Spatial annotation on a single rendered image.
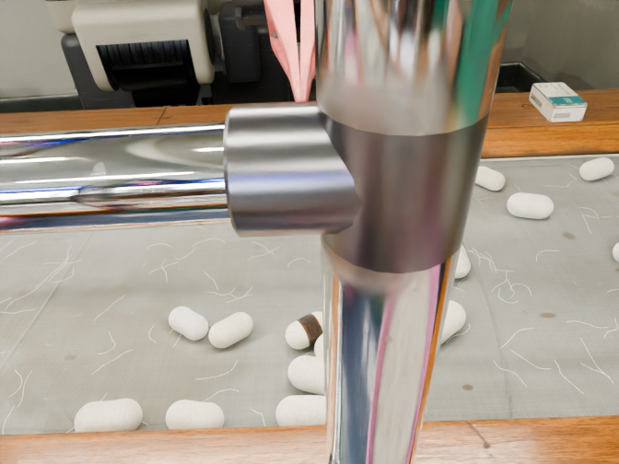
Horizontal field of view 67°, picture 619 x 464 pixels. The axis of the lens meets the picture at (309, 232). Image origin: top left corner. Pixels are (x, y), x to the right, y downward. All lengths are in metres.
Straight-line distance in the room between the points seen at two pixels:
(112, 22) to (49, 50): 1.69
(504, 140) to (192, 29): 0.60
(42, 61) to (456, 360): 2.50
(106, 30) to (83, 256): 0.59
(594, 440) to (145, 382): 0.25
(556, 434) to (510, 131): 0.35
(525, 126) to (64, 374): 0.48
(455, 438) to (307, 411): 0.08
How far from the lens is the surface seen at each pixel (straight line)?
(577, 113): 0.58
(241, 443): 0.26
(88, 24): 0.97
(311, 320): 0.31
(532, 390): 0.33
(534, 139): 0.56
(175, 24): 0.93
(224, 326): 0.32
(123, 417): 0.30
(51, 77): 2.68
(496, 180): 0.47
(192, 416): 0.29
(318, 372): 0.29
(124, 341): 0.36
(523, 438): 0.28
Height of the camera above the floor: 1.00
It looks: 39 degrees down
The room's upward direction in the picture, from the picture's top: 3 degrees counter-clockwise
